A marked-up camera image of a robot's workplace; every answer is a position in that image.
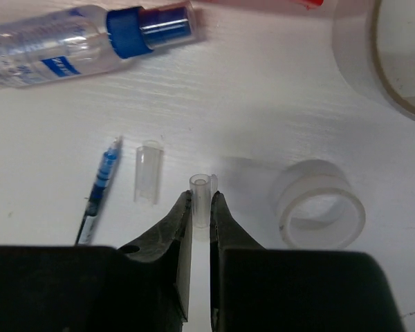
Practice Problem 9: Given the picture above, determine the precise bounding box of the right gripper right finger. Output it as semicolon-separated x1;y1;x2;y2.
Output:
210;193;404;331

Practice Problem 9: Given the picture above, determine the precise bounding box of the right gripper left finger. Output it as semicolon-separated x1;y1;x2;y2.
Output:
0;192;192;331

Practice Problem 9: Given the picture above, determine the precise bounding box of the small clear tape roll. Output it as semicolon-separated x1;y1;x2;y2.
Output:
269;160;366;250

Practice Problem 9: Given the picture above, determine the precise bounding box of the blue pen right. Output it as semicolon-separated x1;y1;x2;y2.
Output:
75;136;122;246

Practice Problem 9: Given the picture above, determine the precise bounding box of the blue glue bottle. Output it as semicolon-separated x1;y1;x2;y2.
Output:
0;1;196;89

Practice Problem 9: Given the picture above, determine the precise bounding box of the large clear tape roll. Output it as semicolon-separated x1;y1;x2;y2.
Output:
332;1;415;121

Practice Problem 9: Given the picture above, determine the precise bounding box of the red four-compartment bin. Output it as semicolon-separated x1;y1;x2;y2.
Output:
292;0;324;10

